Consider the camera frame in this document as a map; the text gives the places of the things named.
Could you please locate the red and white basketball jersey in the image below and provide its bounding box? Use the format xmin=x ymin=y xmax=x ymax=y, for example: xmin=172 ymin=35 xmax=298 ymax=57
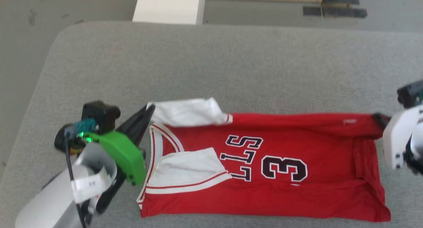
xmin=136 ymin=97 xmax=392 ymax=223

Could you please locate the white rectangular box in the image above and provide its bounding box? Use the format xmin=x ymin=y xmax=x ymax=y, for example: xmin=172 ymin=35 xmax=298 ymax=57
xmin=132 ymin=0 xmax=206 ymax=25

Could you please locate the small black floor mat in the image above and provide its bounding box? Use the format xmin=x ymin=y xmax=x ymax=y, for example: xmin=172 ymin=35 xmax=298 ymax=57
xmin=303 ymin=6 xmax=322 ymax=17

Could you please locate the grey fabric sofa cushion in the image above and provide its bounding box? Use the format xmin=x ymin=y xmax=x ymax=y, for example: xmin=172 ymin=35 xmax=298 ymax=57
xmin=0 ymin=21 xmax=423 ymax=228

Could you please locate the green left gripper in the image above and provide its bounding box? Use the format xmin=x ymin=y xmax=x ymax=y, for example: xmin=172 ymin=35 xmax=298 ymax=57
xmin=84 ymin=104 xmax=156 ymax=186

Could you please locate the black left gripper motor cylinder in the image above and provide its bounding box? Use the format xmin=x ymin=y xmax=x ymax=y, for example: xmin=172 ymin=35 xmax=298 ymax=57
xmin=54 ymin=124 xmax=84 ymax=155

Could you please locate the black left cable teal plug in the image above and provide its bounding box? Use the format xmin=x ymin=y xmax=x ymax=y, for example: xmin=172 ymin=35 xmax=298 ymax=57
xmin=64 ymin=119 xmax=97 ymax=228

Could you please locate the large black floor mat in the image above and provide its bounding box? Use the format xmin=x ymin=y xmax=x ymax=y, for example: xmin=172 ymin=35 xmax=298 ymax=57
xmin=322 ymin=0 xmax=368 ymax=18

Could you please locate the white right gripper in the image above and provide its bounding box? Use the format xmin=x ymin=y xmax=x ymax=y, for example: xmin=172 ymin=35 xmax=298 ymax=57
xmin=372 ymin=104 xmax=423 ymax=170

